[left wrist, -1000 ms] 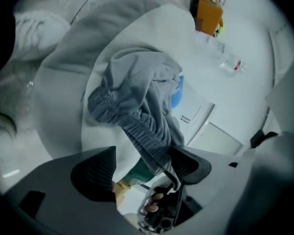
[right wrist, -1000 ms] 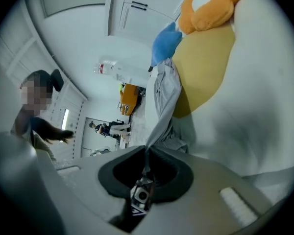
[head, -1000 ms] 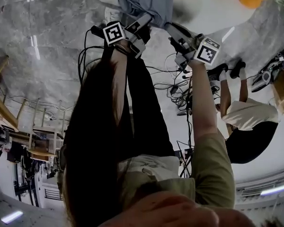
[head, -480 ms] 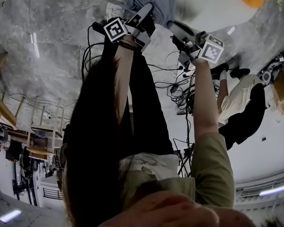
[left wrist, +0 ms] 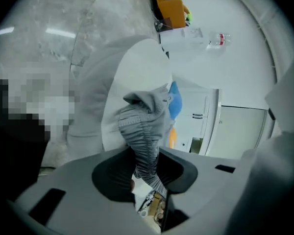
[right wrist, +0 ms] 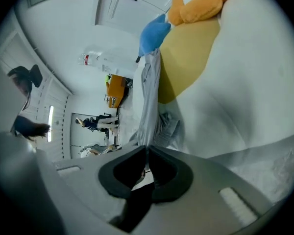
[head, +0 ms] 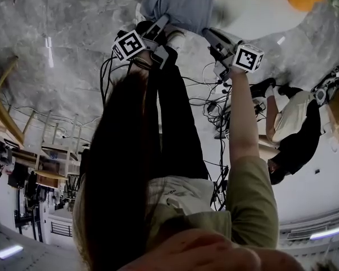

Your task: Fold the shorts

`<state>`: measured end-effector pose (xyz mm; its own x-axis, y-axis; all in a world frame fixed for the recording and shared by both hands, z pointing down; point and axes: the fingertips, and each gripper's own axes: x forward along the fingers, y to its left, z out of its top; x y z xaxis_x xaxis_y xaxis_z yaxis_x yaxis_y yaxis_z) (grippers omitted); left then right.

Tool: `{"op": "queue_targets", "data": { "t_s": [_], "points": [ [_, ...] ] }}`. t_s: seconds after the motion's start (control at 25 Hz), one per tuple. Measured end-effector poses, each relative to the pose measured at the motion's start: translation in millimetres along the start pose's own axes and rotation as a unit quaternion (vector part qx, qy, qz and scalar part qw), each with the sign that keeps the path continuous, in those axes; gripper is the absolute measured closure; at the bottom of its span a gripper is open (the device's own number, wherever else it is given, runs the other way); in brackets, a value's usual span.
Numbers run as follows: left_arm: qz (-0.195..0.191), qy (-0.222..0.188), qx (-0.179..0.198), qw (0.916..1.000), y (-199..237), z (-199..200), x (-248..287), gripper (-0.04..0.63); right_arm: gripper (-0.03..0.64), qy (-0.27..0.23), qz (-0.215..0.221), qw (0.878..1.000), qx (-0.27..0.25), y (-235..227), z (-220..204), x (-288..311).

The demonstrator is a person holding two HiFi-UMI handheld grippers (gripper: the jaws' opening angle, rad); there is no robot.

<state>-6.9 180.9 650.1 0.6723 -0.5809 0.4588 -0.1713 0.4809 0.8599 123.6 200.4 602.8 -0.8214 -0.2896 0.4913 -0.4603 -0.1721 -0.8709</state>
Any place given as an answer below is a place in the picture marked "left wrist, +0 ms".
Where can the orange sofa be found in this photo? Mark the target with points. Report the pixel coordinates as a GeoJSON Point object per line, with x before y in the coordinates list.
{"type": "Point", "coordinates": [171, 6]}

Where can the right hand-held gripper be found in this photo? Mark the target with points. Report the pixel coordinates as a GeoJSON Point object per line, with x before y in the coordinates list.
{"type": "Point", "coordinates": [284, 180]}

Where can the white cupboard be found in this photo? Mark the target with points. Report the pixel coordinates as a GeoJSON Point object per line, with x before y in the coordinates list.
{"type": "Point", "coordinates": [198, 121]}

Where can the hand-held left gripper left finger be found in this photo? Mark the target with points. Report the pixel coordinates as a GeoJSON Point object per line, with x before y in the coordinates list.
{"type": "Point", "coordinates": [76, 180]}

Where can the clear water bottle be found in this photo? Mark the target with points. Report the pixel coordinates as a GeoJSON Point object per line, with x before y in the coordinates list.
{"type": "Point", "coordinates": [219, 40]}

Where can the white round table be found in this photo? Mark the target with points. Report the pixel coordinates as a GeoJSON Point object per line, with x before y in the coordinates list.
{"type": "Point", "coordinates": [137, 70]}

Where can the orange flower plush cushion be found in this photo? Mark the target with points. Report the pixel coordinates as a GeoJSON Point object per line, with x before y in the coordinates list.
{"type": "Point", "coordinates": [173, 137]}

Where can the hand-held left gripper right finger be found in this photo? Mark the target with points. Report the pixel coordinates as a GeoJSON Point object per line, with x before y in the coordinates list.
{"type": "Point", "coordinates": [210, 192]}

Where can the grey cloth garment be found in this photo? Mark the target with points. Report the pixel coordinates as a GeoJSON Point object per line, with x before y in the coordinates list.
{"type": "Point", "coordinates": [142, 131]}

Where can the blue cushion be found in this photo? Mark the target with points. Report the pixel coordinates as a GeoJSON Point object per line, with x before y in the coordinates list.
{"type": "Point", "coordinates": [175, 99]}

